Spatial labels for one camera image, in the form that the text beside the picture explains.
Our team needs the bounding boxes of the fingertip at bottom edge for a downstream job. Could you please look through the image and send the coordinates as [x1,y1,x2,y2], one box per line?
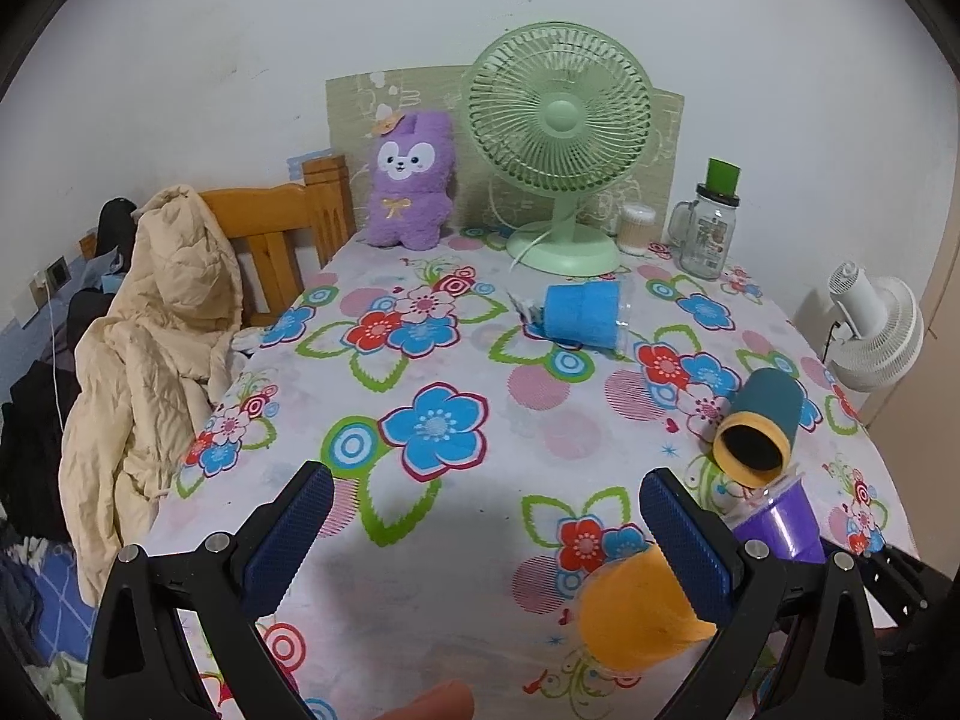
[377,681,475,720]

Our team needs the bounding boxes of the floral tablecloth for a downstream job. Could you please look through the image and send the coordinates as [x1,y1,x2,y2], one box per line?
[146,227,913,718]

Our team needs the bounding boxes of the orange plastic cup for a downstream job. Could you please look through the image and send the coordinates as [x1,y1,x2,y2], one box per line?
[576,544,716,673]

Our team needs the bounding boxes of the purple plastic cup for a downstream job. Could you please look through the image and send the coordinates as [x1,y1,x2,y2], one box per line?
[724,473,825,564]

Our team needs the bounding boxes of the beige patterned wall board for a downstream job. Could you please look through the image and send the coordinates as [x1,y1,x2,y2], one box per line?
[325,65,683,232]

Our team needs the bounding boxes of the wooden chair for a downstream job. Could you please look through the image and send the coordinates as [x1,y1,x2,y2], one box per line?
[106,156,356,333]

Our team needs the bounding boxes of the wall socket with white cable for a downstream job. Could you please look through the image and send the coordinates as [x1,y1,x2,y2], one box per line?
[29,255,71,309]

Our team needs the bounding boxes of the green desk fan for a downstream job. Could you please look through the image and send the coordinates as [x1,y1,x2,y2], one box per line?
[462,21,652,278]

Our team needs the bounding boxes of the blue plastic cup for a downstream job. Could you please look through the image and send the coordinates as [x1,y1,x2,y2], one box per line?
[542,280,630,351]

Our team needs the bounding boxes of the dark teal yellow-rimmed cup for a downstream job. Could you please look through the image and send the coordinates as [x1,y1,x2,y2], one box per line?
[713,367,804,488]

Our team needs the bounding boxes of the white standing fan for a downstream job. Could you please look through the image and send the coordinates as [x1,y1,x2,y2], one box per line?
[822,260,926,394]

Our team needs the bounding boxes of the beige puffer jacket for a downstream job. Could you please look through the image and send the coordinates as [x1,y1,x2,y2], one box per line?
[59,185,244,606]

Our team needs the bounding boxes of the glass mug jar green straw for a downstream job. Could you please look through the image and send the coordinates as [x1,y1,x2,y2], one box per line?
[667,158,740,280]

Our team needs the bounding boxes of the dark clothes pile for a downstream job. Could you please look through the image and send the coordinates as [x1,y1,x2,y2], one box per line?
[2,197,137,543]

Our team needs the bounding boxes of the purple plush bunny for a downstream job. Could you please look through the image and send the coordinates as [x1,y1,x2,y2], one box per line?
[364,110,455,252]

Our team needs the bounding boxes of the cotton swab container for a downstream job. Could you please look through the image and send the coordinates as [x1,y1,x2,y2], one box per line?
[615,203,661,255]

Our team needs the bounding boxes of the white fan power cable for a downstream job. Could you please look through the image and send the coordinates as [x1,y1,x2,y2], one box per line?
[508,221,562,309]

